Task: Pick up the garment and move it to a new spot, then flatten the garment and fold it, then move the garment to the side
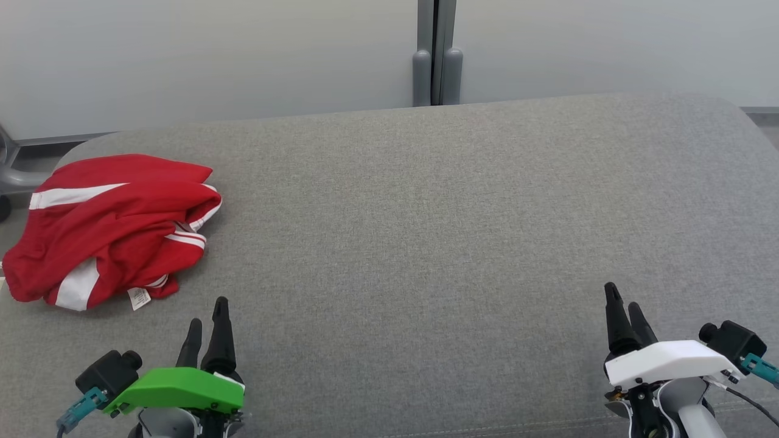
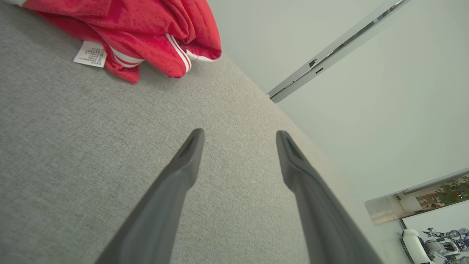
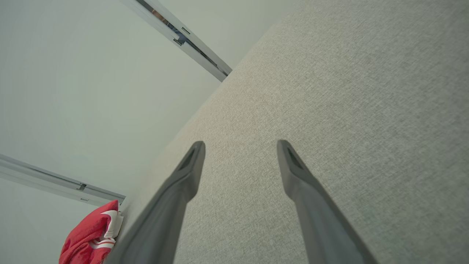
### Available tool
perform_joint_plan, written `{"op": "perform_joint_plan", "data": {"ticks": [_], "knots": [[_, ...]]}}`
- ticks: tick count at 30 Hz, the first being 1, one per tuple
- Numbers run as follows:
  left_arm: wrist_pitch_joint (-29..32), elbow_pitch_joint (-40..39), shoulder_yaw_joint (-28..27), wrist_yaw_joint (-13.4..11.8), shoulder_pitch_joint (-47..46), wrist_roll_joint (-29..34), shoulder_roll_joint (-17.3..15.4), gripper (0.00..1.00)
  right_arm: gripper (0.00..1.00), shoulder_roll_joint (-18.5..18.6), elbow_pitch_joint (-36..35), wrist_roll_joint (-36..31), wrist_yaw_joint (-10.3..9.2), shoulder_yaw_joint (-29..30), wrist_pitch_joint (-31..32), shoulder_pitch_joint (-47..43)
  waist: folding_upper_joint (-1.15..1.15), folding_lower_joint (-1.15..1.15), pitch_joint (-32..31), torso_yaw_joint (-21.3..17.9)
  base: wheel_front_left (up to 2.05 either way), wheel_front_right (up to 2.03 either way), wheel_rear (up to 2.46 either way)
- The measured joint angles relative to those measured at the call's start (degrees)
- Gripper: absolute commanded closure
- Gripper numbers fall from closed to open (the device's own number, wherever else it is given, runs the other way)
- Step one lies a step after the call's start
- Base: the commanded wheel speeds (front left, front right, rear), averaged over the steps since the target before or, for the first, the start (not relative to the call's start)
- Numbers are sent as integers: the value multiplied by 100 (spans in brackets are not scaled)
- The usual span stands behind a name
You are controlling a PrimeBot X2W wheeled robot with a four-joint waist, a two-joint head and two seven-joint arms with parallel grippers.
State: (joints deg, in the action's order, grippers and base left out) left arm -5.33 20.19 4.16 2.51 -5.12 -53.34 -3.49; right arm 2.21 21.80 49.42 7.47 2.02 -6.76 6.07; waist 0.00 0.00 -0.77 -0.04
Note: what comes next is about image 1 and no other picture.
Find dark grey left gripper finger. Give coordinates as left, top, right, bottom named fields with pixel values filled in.
left=176, top=318, right=203, bottom=368
left=201, top=297, right=237, bottom=375

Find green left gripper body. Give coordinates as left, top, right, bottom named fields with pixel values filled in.
left=102, top=367, right=246, bottom=419

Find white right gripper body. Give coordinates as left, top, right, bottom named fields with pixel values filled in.
left=604, top=339, right=745, bottom=391

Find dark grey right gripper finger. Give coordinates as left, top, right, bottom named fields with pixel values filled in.
left=627, top=302, right=659, bottom=349
left=604, top=282, right=641, bottom=356

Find red basketball jersey white trim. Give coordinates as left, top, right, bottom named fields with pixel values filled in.
left=91, top=181, right=223, bottom=312

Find red shorts with white stripe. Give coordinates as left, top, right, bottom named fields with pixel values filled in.
left=2, top=154, right=215, bottom=312

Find teal-plug left camera cable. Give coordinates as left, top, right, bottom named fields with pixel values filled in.
left=56, top=388, right=108, bottom=437

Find grey partition post with hinge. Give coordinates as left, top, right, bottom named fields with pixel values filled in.
left=0, top=125, right=54, bottom=196

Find grey partition bottom rail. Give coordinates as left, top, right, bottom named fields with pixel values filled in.
left=17, top=132, right=117, bottom=147

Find grey twin-foot partition post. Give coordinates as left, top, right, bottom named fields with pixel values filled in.
left=412, top=0, right=464, bottom=107

